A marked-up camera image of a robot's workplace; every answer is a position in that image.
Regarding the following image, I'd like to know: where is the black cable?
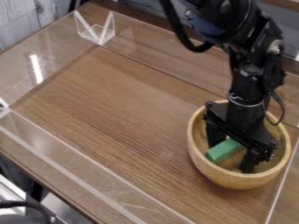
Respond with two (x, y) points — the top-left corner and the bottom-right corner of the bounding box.
(157, 0), (214, 53)

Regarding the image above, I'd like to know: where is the clear acrylic barrier wall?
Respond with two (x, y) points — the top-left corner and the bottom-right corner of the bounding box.
(0, 13), (299, 224)

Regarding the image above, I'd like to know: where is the green rectangular block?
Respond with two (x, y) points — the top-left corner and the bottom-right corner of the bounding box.
(204, 138), (244, 164)

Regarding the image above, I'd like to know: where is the brown wooden bowl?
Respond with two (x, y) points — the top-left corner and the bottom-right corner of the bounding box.
(186, 106), (292, 190)

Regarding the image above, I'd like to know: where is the clear acrylic corner bracket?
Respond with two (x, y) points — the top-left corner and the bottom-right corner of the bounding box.
(73, 10), (115, 46)

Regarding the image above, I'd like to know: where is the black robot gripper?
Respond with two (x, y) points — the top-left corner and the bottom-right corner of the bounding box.
(202, 96), (277, 173)

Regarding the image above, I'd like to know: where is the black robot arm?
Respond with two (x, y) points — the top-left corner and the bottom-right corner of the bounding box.
(181, 0), (285, 172)

